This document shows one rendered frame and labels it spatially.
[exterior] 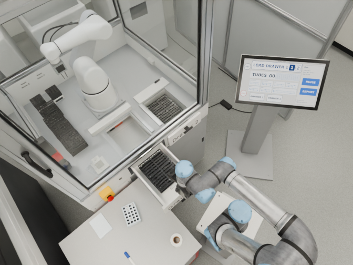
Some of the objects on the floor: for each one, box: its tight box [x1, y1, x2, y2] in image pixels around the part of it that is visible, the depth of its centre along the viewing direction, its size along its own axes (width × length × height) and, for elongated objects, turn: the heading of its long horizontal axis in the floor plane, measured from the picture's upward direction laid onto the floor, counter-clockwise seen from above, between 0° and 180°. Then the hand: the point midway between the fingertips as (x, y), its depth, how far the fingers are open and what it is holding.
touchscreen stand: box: [226, 105, 281, 181], centre depth 206 cm, size 50×45×102 cm
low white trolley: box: [58, 178, 202, 265], centre depth 176 cm, size 58×62×76 cm
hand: (183, 189), depth 133 cm, fingers open, 3 cm apart
